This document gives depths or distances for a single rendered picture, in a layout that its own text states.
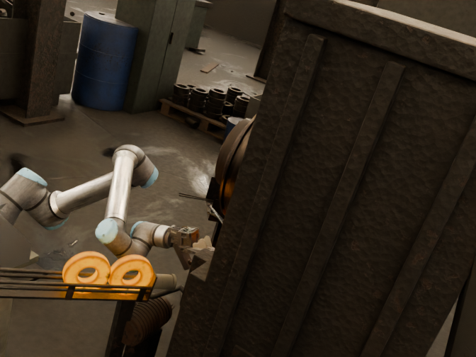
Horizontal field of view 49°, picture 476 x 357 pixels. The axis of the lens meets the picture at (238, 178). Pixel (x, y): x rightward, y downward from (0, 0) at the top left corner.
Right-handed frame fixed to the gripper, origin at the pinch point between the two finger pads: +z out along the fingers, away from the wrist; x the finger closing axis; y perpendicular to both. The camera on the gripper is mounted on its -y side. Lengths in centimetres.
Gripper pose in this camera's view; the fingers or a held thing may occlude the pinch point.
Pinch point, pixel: (212, 251)
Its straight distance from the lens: 201.9
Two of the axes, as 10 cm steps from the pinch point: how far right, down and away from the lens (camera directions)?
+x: 4.7, -2.2, 8.5
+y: 0.0, -9.7, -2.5
